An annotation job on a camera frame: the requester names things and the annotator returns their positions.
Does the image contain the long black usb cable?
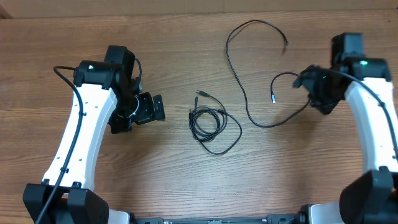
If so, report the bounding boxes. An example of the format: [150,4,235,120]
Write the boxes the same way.
[226,19,312,129]

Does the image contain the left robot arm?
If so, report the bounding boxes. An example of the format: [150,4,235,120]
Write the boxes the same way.
[23,45,165,223]

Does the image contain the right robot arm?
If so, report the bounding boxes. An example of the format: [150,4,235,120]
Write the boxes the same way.
[293,32,397,223]

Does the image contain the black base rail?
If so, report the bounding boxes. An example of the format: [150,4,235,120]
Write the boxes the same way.
[130,212,310,224]

